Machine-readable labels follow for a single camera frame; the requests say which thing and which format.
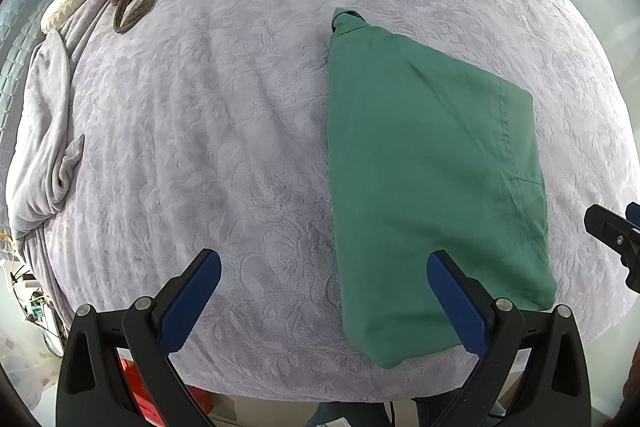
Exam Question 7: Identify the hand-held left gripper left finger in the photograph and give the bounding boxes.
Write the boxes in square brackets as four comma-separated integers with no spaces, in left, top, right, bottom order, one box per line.
[56,249,222,427]

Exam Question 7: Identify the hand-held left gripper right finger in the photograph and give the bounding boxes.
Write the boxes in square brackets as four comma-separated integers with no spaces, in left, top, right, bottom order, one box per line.
[426,249,593,427]

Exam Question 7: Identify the green work jacket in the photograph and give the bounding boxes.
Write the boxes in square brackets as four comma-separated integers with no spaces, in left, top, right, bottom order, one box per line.
[325,7,557,369]

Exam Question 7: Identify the red box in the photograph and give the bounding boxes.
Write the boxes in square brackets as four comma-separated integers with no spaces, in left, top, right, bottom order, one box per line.
[117,354,168,427]

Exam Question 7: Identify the lavender embossed bedspread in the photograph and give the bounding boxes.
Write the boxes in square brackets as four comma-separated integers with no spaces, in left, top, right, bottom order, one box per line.
[10,0,636,403]

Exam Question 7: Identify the person's blue jeans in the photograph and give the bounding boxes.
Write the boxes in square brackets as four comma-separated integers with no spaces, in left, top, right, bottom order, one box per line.
[305,398,453,427]

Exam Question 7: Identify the grey fleece blanket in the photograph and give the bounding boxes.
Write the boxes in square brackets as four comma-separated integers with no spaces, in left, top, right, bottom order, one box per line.
[7,29,86,240]

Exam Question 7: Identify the blue-grey quilted headboard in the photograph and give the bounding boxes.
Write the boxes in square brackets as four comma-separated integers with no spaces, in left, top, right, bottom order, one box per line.
[0,0,101,148]

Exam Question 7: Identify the cream pillow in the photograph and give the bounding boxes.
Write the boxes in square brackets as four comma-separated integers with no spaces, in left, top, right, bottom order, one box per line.
[40,0,108,32]

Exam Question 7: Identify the tangle of cables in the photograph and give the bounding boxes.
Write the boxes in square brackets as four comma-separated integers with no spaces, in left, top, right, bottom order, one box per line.
[0,232,66,358]

